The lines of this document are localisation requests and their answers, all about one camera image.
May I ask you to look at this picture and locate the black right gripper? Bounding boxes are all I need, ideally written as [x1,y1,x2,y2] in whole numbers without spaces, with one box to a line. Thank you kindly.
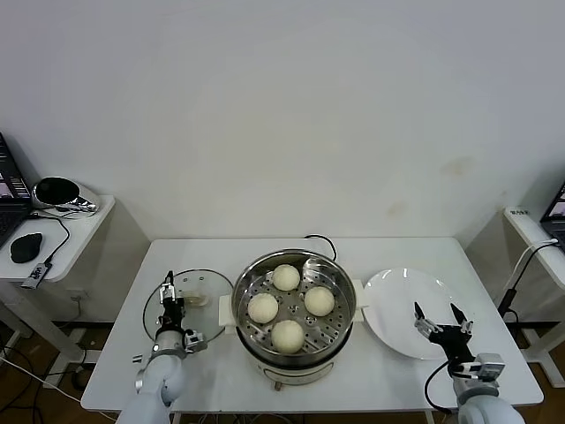
[413,301,478,370]

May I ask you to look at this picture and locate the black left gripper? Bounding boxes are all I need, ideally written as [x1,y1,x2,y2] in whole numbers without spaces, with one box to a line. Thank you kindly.
[157,269,185,331]

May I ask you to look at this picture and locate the round glass pot lid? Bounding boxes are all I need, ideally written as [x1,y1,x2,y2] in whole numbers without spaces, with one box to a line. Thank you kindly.
[143,269,235,351]

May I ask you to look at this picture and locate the white steamed baozi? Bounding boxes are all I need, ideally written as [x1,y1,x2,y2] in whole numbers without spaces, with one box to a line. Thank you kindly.
[247,292,280,324]
[304,285,335,317]
[270,321,305,355]
[272,263,302,292]

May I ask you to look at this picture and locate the stainless steel steamer basket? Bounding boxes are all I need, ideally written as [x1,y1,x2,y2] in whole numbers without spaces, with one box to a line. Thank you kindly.
[232,249,358,357]

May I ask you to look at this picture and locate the white round plate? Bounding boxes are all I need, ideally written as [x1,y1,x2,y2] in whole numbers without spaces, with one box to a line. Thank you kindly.
[362,268,469,360]

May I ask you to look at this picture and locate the white side table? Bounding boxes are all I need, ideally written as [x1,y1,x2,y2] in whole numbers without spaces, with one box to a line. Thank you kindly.
[0,193,151,367]
[465,205,565,390]

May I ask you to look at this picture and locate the grey USB hub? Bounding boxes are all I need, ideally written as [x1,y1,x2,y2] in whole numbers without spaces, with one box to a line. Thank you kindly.
[21,260,55,291]

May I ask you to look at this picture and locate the black computer mouse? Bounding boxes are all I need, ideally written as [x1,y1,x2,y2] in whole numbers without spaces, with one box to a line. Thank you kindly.
[10,232,45,265]

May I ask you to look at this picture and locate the shiny chrome headset device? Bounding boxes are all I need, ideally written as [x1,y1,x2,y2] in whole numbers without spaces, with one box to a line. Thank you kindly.
[33,176,99,216]

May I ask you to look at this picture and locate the white electric cooker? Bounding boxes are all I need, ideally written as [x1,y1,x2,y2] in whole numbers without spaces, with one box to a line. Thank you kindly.
[219,282,370,392]

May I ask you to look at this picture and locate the black open laptop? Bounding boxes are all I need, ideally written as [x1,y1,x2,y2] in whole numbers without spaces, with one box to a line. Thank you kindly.
[540,180,565,255]
[0,131,35,248]

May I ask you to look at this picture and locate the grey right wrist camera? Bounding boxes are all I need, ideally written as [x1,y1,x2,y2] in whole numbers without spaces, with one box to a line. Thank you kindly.
[474,352,506,383]

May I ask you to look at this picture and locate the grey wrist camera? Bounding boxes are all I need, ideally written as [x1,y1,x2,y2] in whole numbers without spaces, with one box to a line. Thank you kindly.
[474,352,506,383]
[183,329,208,354]

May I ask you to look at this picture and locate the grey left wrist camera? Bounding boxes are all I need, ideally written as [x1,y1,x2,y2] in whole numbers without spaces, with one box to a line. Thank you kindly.
[183,329,208,354]

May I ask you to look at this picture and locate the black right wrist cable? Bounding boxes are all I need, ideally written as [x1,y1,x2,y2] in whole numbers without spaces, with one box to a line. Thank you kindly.
[424,360,456,414]

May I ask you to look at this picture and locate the black cable with adapter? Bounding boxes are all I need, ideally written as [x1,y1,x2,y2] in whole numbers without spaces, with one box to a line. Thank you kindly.
[497,242,558,326]

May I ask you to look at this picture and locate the white laptop cable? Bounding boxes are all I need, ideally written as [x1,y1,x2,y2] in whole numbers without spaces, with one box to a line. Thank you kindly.
[502,238,560,306]

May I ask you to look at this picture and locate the black USB hub cable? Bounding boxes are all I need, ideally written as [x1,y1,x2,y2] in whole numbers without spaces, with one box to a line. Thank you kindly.
[28,210,72,266]

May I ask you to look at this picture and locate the black cooker power cable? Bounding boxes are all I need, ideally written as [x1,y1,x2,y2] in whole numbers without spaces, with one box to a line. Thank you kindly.
[304,235,339,262]

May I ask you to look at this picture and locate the white camera cable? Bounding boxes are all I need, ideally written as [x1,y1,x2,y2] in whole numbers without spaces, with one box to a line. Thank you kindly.
[0,355,123,419]

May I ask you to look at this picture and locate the black floor cables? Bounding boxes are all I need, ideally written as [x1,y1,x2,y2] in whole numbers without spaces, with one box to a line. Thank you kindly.
[0,344,89,424]

